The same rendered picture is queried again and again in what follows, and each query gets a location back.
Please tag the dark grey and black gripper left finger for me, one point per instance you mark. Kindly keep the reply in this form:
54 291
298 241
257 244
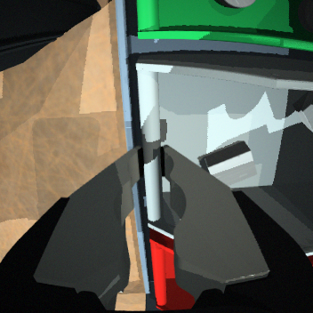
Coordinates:
77 245

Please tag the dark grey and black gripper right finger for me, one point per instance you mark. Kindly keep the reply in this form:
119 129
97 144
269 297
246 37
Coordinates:
226 241

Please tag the green open bin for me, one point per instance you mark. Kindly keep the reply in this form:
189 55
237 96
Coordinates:
278 19

